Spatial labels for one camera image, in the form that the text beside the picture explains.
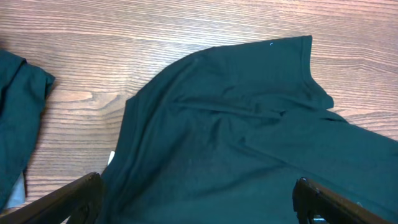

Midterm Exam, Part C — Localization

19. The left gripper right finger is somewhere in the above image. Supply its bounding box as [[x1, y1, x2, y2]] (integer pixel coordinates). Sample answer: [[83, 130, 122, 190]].
[[292, 177, 390, 224]]

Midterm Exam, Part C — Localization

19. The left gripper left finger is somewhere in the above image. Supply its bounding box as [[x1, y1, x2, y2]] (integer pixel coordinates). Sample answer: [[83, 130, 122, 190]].
[[1, 172, 104, 224]]

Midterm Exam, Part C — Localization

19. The black t-shirt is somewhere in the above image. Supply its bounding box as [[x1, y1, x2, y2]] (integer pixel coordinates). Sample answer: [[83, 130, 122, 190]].
[[97, 36, 397, 223]]

